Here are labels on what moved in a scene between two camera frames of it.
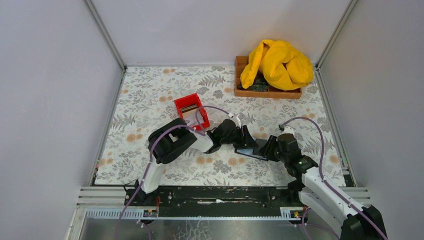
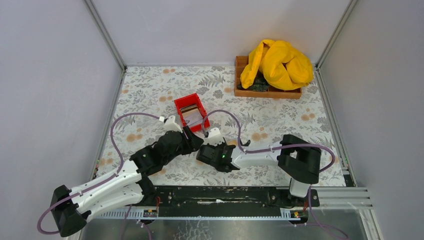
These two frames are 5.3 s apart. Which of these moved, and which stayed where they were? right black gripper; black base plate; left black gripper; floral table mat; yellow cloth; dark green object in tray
Moved: right black gripper; left black gripper
Stayed: dark green object in tray; floral table mat; yellow cloth; black base plate
